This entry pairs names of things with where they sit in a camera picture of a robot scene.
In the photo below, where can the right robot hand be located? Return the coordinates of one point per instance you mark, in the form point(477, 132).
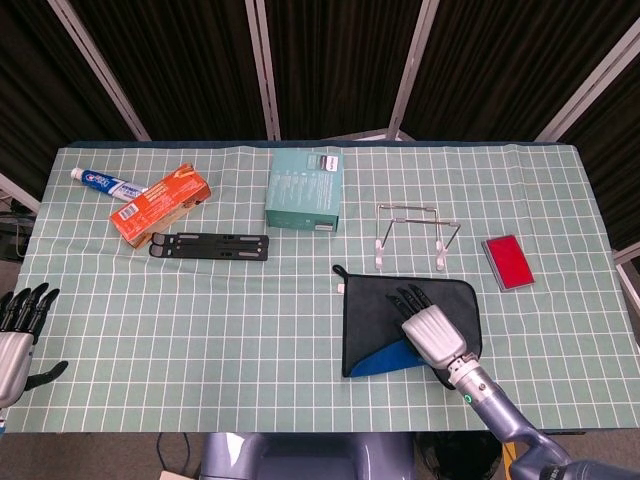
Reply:
point(432, 330)

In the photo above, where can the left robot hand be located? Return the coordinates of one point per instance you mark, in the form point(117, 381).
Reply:
point(10, 350)

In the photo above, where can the blue black cloth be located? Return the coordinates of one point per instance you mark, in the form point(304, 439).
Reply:
point(370, 310)

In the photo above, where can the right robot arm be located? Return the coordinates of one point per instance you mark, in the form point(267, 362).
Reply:
point(500, 410)

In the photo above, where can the black bag under table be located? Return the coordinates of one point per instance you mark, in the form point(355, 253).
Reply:
point(457, 457)

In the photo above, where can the blue-grey robot torso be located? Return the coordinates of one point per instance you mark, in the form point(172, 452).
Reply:
point(310, 457)

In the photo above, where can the green checked tablecloth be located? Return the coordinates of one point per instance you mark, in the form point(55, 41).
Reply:
point(200, 340)

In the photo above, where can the teal cardboard box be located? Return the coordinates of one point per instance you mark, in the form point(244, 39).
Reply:
point(302, 190)

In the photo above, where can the white blue toothpaste tube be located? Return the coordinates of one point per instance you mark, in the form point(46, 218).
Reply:
point(107, 184)

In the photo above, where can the orange carton box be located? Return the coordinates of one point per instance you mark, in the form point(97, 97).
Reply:
point(160, 202)

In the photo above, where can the black folding laptop stand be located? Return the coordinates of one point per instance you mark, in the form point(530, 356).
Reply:
point(210, 247)

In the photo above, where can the black folding partition screen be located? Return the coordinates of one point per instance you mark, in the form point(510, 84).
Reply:
point(200, 65)

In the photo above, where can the red pad in grey frame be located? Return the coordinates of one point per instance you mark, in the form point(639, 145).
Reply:
point(507, 262)

